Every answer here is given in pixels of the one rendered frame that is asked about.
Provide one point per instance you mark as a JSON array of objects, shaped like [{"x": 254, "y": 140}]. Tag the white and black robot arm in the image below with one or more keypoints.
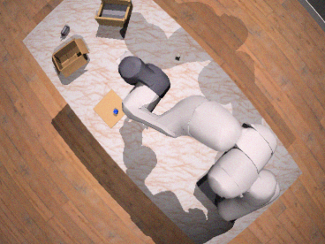
[{"x": 246, "y": 151}]

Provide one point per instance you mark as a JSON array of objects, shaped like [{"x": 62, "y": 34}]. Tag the tan square mat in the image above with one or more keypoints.
[{"x": 106, "y": 106}]

